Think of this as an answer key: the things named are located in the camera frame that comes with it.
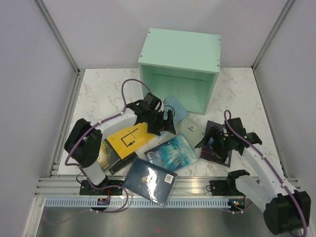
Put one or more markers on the dark blue hardcover book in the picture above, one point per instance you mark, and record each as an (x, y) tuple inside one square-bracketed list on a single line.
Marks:
[(150, 181)]

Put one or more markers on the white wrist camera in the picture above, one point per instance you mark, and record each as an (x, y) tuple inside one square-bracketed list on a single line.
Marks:
[(224, 131), (163, 105)]

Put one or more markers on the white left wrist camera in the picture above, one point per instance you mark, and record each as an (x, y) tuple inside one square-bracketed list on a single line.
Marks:
[(163, 105)]

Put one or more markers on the black glossy book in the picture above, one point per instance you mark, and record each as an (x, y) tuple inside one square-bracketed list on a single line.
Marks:
[(122, 163)]

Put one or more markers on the light blue cable duct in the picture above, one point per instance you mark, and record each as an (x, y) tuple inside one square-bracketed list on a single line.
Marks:
[(138, 202)]

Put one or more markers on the purple night sky book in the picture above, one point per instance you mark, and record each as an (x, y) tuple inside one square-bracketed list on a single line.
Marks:
[(207, 153)]

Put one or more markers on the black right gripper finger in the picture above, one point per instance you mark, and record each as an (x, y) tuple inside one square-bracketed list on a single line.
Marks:
[(223, 160), (208, 139)]

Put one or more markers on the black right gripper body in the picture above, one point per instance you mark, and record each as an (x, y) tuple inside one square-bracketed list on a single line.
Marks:
[(221, 141)]

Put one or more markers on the mint green open cabinet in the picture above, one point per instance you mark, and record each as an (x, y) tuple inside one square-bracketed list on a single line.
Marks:
[(181, 64)]

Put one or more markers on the aluminium rail base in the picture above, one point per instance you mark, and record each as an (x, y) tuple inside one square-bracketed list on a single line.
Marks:
[(180, 187)]

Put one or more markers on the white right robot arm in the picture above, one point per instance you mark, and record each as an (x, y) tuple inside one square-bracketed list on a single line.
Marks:
[(284, 208)]

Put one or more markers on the teal ocean cover book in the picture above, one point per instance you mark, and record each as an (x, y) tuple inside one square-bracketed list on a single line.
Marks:
[(173, 154)]

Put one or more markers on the pale green grey book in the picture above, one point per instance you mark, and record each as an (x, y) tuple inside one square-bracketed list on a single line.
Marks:
[(191, 129)]

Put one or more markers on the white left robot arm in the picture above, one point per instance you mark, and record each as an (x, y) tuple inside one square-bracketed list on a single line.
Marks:
[(84, 142)]

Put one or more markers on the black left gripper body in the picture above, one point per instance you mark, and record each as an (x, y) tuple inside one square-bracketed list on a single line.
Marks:
[(155, 117)]

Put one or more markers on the yellow hardcover book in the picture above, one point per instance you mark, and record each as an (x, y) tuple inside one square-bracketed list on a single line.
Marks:
[(129, 139)]

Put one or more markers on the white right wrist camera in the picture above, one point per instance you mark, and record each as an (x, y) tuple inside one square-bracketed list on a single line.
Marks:
[(224, 131)]

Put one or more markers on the green Alice Wonderland book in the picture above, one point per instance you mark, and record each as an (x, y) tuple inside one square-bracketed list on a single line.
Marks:
[(107, 156)]

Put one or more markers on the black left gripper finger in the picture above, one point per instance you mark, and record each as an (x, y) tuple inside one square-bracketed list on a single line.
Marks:
[(154, 129), (168, 124)]

